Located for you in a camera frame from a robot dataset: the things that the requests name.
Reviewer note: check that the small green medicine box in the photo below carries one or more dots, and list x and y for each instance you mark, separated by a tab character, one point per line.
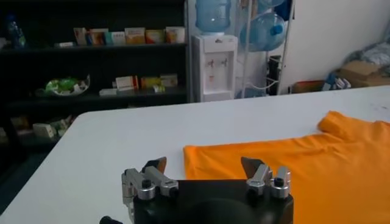
158	89

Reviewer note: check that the white jug rack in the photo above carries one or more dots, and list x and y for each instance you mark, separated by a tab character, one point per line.
247	45

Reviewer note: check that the green white patterned bowl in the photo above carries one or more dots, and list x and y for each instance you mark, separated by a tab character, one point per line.
65	86

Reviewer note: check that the white blue medicine box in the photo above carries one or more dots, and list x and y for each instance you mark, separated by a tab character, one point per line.
115	38

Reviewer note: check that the blue white package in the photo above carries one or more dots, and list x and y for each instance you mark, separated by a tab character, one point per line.
336	82

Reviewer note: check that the pink white medicine box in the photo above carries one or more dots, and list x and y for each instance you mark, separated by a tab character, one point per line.
80	36

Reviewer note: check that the grey blue clothes pile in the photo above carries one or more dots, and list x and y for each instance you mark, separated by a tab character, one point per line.
374	51

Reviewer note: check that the large brown cardboard box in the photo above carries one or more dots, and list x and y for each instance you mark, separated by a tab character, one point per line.
359	71

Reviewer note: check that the green white medicine box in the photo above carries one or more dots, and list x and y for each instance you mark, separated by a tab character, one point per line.
169	80

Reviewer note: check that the small flat white box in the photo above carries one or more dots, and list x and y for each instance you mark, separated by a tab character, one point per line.
64	44

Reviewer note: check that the flat white medicine box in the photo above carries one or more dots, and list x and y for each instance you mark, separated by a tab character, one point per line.
108	92

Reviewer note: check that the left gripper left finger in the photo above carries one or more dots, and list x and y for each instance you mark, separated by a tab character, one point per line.
143	184

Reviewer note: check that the orange rimmed cardboard box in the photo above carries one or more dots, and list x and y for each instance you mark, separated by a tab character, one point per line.
307	86

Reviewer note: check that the white water dispenser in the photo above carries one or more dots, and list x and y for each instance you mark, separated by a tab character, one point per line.
213	76

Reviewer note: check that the black shelf unit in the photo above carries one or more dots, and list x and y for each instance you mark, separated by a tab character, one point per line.
91	48

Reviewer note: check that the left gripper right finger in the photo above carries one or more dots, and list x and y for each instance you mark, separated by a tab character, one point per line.
274	182

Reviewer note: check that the yellow white medicine box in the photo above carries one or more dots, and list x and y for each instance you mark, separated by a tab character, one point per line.
135	36

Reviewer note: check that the yellow green medicine box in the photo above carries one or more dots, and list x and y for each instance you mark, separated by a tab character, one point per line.
150	82

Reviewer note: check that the orange t-shirt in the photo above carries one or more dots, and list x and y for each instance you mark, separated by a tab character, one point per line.
304	176

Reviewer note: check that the blue labelled water jug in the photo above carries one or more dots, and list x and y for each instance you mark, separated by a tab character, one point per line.
213	15

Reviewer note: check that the white box red stripe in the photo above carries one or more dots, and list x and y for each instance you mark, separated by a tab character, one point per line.
125	82

